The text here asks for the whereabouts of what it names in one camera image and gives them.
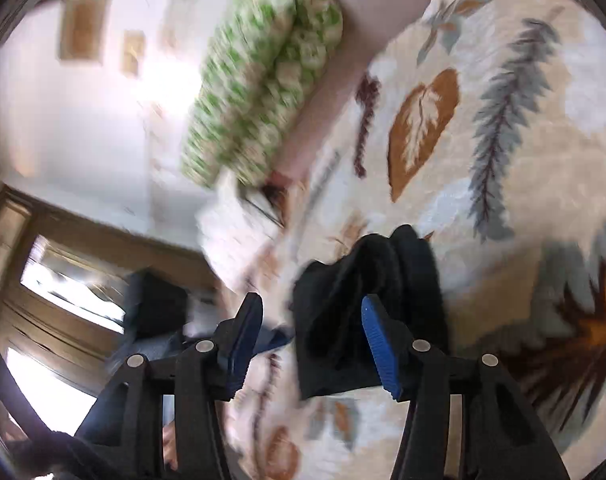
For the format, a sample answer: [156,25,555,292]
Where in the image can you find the green patterned quilt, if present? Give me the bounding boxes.
[179,0,345,190]

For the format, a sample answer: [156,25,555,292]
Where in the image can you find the white leaf print pillow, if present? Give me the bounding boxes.
[195,170,284,286]

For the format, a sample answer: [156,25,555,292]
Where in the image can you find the wooden door with glass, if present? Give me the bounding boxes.
[0,185,219,396]

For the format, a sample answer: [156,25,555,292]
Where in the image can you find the pink bed sheet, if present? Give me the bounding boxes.
[270,0,458,186]

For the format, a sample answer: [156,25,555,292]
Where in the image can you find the leaf print blanket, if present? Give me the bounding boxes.
[223,0,606,480]

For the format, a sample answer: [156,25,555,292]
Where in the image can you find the large wooden picture frame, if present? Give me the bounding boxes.
[58,0,113,63]

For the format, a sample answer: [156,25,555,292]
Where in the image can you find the small wooden picture frame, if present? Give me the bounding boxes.
[119,30,146,78]

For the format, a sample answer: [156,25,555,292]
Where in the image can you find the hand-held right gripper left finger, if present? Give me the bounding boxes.
[76,292,265,480]

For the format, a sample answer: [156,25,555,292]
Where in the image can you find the black pants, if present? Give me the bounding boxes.
[292,224,451,401]

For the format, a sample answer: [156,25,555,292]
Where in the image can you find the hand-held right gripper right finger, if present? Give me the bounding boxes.
[360,294,571,480]

